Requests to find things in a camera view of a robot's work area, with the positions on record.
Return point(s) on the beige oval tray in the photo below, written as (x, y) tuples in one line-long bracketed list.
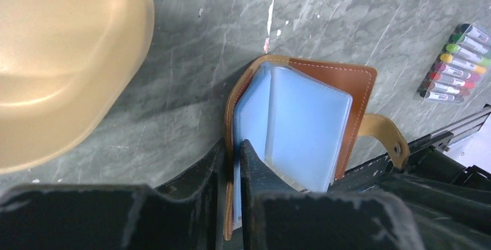
[(63, 65)]

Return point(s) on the aluminium frame rail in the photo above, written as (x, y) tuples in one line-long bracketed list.
[(468, 121)]

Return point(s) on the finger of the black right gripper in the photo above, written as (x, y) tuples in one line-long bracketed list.
[(450, 203)]

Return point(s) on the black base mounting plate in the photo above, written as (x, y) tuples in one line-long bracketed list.
[(370, 170)]

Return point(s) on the brown leather card holder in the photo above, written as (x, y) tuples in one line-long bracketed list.
[(302, 117)]

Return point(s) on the pack of coloured markers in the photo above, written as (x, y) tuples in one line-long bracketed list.
[(460, 67)]

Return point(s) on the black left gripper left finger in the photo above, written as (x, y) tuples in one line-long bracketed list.
[(183, 213)]

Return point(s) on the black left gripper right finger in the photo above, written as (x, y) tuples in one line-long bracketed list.
[(275, 216)]

